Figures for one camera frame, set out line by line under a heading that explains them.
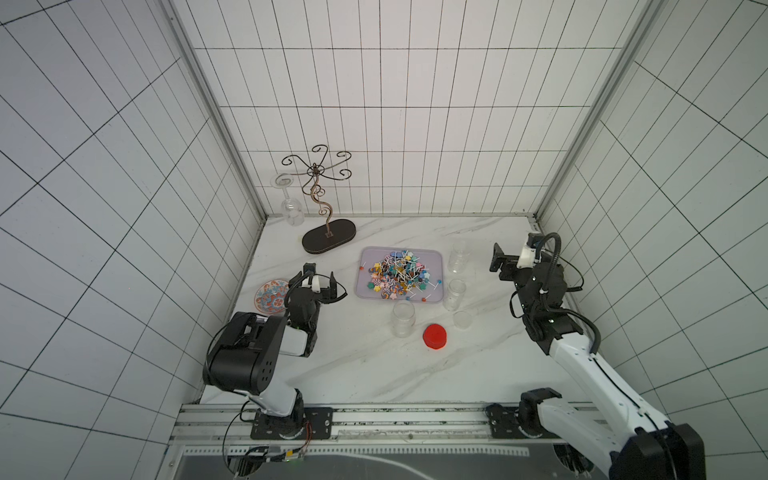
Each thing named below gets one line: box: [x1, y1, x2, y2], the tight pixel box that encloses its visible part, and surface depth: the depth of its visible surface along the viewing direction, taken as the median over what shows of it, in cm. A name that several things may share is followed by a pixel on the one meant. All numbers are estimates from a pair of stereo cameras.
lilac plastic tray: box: [356, 246, 444, 303], surface depth 101 cm
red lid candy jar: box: [392, 299, 416, 338], surface depth 86 cm
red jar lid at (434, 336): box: [423, 323, 447, 349], surface depth 89 cm
